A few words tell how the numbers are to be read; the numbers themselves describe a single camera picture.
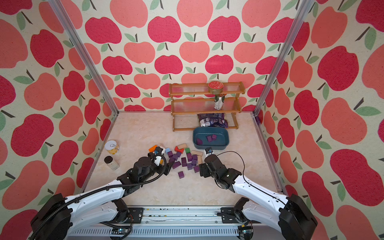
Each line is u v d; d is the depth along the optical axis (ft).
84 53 2.83
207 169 2.46
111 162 2.76
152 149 3.24
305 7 2.27
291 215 1.32
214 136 3.43
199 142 3.41
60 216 1.34
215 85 3.02
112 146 3.12
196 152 3.23
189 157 3.12
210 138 3.40
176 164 3.08
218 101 3.14
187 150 3.24
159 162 2.35
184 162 3.06
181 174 2.82
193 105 3.99
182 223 2.40
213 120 3.43
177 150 3.23
